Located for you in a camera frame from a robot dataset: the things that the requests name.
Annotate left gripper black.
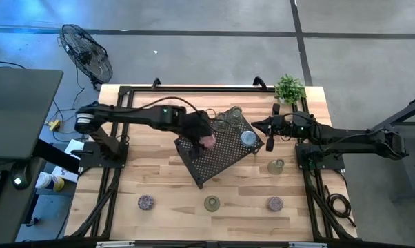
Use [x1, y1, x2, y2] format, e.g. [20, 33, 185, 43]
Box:
[174, 109, 215, 159]

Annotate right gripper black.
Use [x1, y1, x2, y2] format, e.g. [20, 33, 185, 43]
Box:
[251, 103, 298, 152]

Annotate pink patterned round tin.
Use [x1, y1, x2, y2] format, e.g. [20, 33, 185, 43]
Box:
[198, 134, 218, 150]

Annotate purple white patterned tin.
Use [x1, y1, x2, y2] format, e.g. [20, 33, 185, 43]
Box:
[136, 194, 156, 211]

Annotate black perforated metal shelf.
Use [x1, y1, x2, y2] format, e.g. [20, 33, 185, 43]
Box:
[173, 105, 265, 190]

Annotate green plant white pot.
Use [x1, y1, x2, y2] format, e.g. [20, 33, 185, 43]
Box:
[273, 73, 307, 106]

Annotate white papers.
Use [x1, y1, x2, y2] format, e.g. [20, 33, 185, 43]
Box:
[51, 138, 88, 184]

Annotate yellow power plug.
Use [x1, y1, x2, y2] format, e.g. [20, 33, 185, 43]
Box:
[45, 118, 63, 133]

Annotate black floor fan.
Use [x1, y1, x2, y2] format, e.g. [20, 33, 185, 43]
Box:
[58, 23, 114, 92]

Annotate white container yellow lid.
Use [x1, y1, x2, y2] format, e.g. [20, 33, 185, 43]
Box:
[34, 170, 66, 193]

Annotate black computer mouse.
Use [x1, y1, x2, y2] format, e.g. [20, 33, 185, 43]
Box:
[10, 163, 33, 192]

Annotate grey desk top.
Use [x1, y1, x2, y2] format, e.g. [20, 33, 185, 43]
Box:
[0, 67, 65, 170]

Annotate dark grey desk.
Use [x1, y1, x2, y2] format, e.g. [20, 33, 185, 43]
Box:
[0, 156, 47, 246]

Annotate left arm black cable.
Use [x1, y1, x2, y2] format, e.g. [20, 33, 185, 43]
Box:
[133, 96, 203, 116]

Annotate black aluminium table frame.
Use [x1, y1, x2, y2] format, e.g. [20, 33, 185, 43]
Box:
[65, 77, 358, 248]

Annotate coiled black cable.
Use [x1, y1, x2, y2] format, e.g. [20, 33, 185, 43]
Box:
[325, 185, 358, 229]

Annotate silver frame bracket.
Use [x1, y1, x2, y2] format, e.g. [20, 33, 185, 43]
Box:
[96, 240, 137, 248]
[288, 242, 330, 248]

